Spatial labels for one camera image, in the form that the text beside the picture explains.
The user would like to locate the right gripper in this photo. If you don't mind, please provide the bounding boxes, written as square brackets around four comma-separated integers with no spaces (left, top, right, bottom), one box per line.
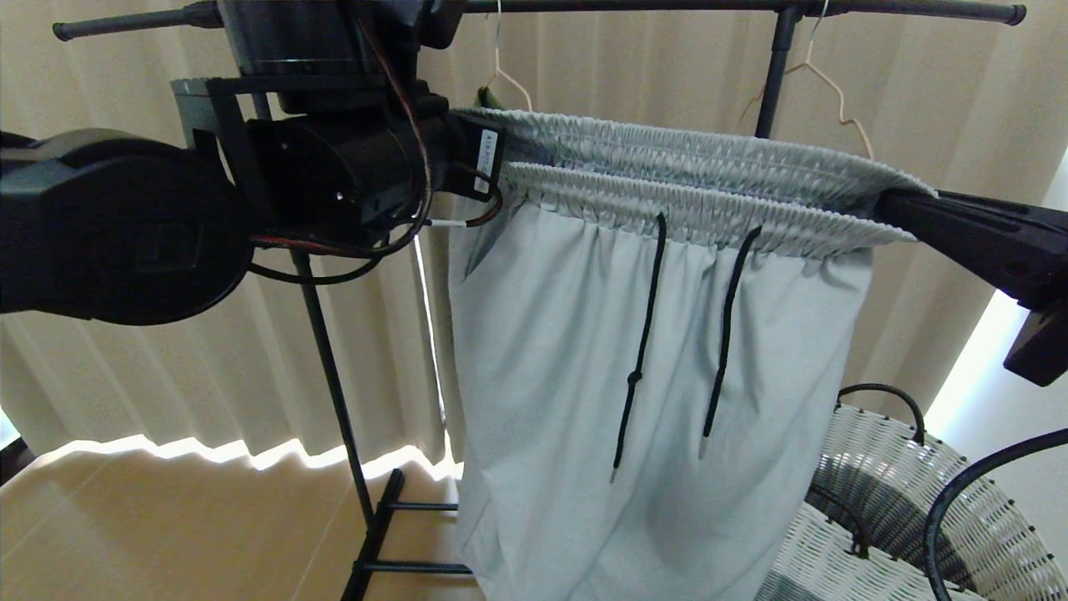
[1002,292,1068,387]

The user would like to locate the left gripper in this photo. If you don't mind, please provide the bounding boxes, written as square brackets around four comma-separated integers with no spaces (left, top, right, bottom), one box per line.
[247,92,509,245]

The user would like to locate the pink clothes hanger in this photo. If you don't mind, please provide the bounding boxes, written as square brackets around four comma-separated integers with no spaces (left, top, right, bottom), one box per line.
[734,0,876,162]
[483,0,535,114]

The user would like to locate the pale grey garment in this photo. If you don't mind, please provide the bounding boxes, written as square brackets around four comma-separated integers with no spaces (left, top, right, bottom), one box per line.
[447,106,938,601]

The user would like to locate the white laundry basket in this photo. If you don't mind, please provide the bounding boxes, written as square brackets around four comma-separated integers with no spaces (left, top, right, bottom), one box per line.
[753,383,1068,601]

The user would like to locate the black clothes rack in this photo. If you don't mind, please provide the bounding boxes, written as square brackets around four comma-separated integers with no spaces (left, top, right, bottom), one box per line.
[52,0,1028,601]

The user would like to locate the black cable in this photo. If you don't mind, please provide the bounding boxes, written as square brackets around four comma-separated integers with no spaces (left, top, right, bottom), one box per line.
[248,167,505,287]
[921,427,1068,601]

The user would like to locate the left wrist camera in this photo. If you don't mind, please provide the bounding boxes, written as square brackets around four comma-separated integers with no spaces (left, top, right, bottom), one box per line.
[416,0,468,49]

